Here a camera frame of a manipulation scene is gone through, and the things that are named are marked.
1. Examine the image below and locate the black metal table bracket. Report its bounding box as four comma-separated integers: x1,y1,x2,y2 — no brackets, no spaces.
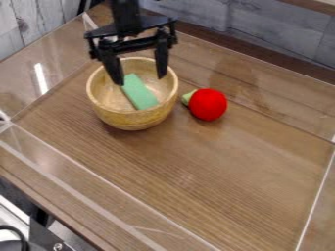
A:
29,208,74,251

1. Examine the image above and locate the light wooden bowl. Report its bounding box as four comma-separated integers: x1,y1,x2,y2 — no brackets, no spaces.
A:
86,57,178,131

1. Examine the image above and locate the red toy strawberry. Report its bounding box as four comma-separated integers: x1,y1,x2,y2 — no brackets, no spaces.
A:
181,88,228,122

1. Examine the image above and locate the clear acrylic corner bracket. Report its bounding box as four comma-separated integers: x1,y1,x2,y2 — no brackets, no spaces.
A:
82,12,98,38

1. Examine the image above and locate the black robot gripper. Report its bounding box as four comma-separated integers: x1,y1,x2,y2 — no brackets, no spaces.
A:
84,16,177,86

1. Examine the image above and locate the black cable under table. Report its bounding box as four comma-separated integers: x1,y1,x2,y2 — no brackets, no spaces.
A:
0,225,32,251

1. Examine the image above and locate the green rectangular stick block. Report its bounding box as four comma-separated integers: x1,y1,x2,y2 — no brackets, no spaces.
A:
120,74,158,110

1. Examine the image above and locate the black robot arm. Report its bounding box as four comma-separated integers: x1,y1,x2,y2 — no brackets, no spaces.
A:
84,0,177,86

